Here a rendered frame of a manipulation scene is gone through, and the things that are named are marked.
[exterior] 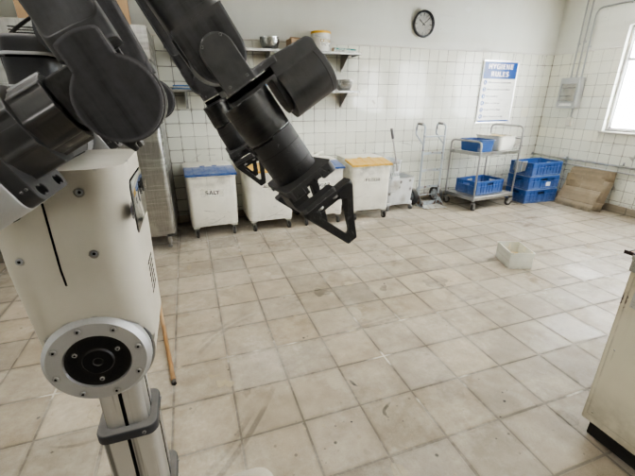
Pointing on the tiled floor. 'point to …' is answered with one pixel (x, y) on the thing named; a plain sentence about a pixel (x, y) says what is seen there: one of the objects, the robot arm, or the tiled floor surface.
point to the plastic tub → (514, 255)
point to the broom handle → (167, 348)
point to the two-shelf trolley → (484, 171)
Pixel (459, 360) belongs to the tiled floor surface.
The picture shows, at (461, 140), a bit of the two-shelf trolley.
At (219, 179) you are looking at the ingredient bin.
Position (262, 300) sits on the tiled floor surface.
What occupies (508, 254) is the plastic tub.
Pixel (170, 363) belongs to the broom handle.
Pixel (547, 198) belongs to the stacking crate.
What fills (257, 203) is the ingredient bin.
